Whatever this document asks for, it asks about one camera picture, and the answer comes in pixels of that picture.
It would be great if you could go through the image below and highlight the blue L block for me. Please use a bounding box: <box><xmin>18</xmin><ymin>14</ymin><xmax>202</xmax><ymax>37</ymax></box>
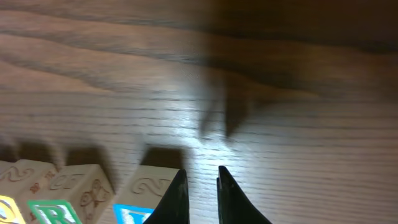
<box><xmin>113</xmin><ymin>166</ymin><xmax>178</xmax><ymax>224</ymax></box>

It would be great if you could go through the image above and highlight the yellow O block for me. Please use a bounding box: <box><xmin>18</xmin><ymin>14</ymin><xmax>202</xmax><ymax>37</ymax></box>
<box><xmin>1</xmin><ymin>159</ymin><xmax>57</xmax><ymax>224</ymax></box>

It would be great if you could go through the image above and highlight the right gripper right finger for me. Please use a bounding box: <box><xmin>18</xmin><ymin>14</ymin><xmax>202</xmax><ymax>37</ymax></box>
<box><xmin>217</xmin><ymin>166</ymin><xmax>272</xmax><ymax>224</ymax></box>

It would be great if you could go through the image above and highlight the green R block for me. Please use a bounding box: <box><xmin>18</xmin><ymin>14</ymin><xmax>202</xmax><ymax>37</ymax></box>
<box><xmin>27</xmin><ymin>164</ymin><xmax>114</xmax><ymax>224</ymax></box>

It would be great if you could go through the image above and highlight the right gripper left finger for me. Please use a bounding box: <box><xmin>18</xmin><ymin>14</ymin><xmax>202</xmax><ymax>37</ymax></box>
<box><xmin>144</xmin><ymin>169</ymin><xmax>190</xmax><ymax>224</ymax></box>

